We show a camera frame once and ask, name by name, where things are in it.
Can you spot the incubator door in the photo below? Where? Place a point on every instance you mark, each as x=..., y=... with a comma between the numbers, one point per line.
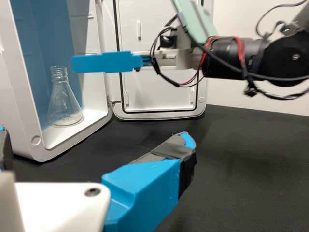
x=157, y=96

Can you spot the clear flask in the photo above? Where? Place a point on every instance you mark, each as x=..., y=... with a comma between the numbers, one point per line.
x=64, y=104

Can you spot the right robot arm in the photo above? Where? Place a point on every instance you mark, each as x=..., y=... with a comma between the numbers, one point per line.
x=272, y=60

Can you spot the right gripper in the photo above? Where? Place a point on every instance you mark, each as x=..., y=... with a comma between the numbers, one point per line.
x=177, y=59

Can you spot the right wrist camera phone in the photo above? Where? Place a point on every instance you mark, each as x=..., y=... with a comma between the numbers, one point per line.
x=195, y=21

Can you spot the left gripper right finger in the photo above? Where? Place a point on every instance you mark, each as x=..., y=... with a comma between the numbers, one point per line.
x=144, y=191

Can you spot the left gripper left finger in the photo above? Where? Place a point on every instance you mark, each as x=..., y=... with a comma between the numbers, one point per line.
x=5, y=149

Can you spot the white incubator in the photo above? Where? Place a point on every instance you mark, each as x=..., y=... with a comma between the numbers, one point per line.
x=23, y=96

